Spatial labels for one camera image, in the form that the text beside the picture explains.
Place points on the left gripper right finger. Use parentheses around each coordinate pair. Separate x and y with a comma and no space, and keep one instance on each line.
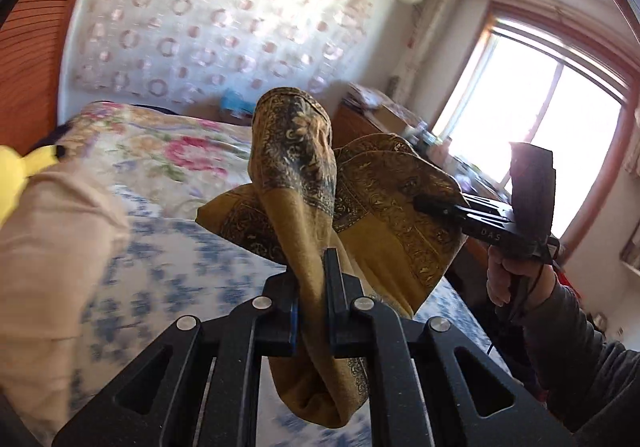
(429,384)

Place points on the pink floral quilt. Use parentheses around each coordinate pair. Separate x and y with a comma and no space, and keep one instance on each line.
(175,163)

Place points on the person's right hand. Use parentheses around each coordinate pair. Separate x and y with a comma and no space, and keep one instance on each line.
(507,276)

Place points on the right forearm grey sleeve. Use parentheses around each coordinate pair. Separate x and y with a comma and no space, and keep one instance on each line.
(592,385)

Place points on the blue box on bed end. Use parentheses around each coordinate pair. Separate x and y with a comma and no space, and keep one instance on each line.
(235,105)

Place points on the gold patterned garment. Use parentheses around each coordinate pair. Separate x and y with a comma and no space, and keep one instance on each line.
(305,196)

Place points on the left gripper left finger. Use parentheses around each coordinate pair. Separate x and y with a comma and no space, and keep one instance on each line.
(197,383)

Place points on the wood framed window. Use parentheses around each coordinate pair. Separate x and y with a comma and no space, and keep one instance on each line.
(530,78)

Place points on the yellow plush toy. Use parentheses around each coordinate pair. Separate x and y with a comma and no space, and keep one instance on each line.
(15,171)

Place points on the beige pillow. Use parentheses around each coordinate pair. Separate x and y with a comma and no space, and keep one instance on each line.
(55,247)

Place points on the blue floral white bedsheet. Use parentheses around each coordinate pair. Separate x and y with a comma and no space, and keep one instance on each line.
(173,267)

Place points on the circle patterned sheer curtain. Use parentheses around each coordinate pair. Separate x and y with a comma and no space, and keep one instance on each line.
(187,52)

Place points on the tied beige window curtain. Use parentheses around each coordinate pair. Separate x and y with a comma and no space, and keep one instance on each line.
(433,19)

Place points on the white wall shelf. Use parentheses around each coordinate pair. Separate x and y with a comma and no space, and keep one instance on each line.
(630,255)

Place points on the cardboard box on sideboard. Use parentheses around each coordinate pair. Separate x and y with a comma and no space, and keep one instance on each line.
(390,121)

